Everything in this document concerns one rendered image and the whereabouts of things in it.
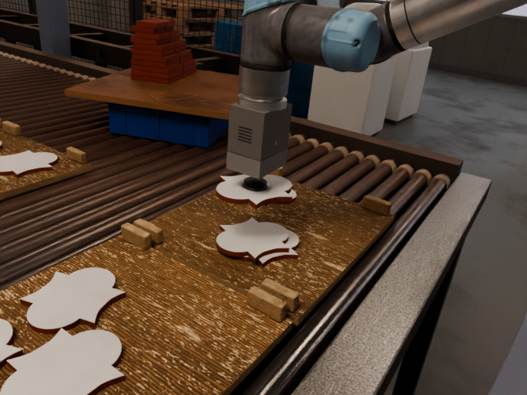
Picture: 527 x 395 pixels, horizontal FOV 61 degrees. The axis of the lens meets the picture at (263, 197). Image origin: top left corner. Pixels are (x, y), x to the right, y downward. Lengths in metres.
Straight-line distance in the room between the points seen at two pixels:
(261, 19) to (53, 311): 0.47
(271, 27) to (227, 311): 0.39
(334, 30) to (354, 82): 3.73
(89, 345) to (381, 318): 0.41
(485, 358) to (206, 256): 1.65
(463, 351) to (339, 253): 1.46
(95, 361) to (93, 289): 0.14
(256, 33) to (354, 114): 3.74
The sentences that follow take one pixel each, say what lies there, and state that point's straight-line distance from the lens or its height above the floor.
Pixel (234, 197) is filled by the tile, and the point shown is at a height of 1.05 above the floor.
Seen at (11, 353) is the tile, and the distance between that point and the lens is 0.62.
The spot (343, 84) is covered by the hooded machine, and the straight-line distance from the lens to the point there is 4.37.
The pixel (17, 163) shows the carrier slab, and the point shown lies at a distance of 1.13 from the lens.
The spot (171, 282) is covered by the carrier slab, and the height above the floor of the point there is 0.94.
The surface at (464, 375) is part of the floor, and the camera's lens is 2.10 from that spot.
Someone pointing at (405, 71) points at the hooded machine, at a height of 0.60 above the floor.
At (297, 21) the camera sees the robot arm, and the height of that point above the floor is 1.31.
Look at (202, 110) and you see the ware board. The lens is 1.20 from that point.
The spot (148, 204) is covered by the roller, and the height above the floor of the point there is 0.92.
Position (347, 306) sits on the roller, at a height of 0.91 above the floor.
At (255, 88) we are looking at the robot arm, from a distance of 0.66.
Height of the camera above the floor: 1.36
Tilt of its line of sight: 26 degrees down
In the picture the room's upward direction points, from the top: 6 degrees clockwise
